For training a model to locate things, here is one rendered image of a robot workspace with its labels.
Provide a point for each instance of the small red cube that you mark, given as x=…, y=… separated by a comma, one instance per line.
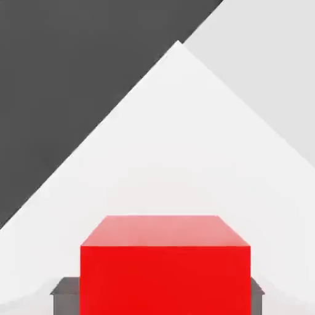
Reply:
x=165, y=278

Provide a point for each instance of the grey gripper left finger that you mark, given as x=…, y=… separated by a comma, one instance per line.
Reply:
x=67, y=297

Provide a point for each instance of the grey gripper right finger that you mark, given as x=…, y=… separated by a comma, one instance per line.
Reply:
x=256, y=301

